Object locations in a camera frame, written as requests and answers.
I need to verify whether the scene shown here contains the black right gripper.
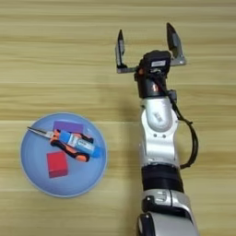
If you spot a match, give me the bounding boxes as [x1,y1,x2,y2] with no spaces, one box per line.
[114,22,187,100]

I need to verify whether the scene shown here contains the blue glue stick tube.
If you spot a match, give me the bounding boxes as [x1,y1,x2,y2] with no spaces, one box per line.
[58,129,102,159]

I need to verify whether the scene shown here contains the red cube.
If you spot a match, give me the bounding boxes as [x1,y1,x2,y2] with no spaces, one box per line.
[46,150,69,179]

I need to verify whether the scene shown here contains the black box with white label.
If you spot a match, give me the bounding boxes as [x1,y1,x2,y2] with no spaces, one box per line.
[142,50,172,76]

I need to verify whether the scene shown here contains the purple rectangular block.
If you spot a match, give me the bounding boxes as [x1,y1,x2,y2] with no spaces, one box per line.
[53,120,86,134]

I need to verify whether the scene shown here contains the orange and black pliers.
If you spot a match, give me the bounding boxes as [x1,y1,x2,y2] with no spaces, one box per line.
[27,126,95,163]

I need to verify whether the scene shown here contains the blue round plate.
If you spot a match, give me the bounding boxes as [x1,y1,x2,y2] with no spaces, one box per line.
[19,112,109,198]

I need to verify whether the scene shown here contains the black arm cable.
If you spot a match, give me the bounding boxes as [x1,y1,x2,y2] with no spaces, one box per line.
[153,73,199,170]

